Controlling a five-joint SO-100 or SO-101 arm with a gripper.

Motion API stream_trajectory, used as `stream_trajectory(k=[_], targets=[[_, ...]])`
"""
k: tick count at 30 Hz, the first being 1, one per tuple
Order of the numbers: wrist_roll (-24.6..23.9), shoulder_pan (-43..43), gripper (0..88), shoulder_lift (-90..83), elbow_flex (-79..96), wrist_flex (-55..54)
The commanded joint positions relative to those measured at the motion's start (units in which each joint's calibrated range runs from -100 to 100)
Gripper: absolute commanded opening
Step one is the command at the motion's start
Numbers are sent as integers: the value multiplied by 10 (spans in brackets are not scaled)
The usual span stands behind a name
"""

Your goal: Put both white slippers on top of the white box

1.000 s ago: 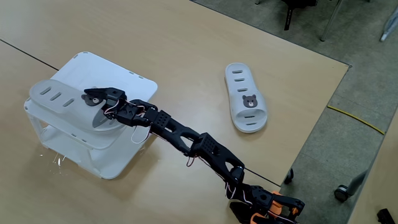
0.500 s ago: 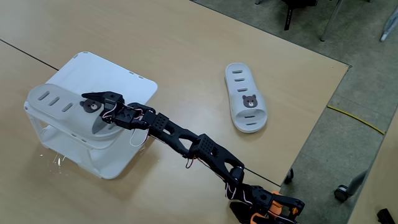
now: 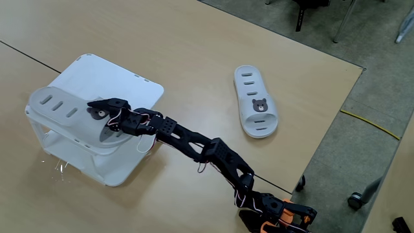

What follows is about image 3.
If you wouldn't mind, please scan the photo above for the white bear slipper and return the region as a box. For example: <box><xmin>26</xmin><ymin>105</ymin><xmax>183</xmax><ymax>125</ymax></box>
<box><xmin>233</xmin><ymin>65</ymin><xmax>279</xmax><ymax>139</ymax></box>
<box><xmin>28</xmin><ymin>85</ymin><xmax>134</xmax><ymax>149</ymax></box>

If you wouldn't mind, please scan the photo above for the white plastic box shelf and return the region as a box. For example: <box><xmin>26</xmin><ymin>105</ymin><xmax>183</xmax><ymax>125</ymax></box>
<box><xmin>25</xmin><ymin>53</ymin><xmax>168</xmax><ymax>188</ymax></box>

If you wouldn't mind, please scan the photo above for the black caster wheel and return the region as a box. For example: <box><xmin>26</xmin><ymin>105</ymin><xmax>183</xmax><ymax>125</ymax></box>
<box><xmin>294</xmin><ymin>175</ymin><xmax>307</xmax><ymax>192</ymax></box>

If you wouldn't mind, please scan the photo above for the black chair part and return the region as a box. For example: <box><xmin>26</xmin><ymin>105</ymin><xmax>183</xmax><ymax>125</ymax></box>
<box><xmin>292</xmin><ymin>0</ymin><xmax>331</xmax><ymax>32</ymax></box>

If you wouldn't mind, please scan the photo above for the metal chair leg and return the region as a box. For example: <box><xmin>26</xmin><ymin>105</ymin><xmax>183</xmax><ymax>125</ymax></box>
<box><xmin>332</xmin><ymin>0</ymin><xmax>356</xmax><ymax>44</ymax></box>

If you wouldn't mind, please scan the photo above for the grey caster wheel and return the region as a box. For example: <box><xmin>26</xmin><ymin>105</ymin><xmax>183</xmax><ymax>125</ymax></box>
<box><xmin>347</xmin><ymin>192</ymin><xmax>365</xmax><ymax>211</ymax></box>

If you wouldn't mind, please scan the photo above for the grey furniture leg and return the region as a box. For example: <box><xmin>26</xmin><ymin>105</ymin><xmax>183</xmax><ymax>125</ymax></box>
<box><xmin>360</xmin><ymin>176</ymin><xmax>384</xmax><ymax>204</ymax></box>

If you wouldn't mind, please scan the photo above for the black object on floor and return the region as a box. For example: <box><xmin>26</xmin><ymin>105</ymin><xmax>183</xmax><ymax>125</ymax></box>
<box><xmin>391</xmin><ymin>216</ymin><xmax>412</xmax><ymax>233</ymax></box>

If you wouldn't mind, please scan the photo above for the pale grey folded umbrella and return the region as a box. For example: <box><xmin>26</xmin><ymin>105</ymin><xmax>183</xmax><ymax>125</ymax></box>
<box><xmin>395</xmin><ymin>3</ymin><xmax>414</xmax><ymax>44</ymax></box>

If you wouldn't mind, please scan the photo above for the yellow floor cable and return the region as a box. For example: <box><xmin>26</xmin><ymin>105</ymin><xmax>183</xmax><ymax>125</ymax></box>
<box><xmin>340</xmin><ymin>109</ymin><xmax>401</xmax><ymax>141</ymax></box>

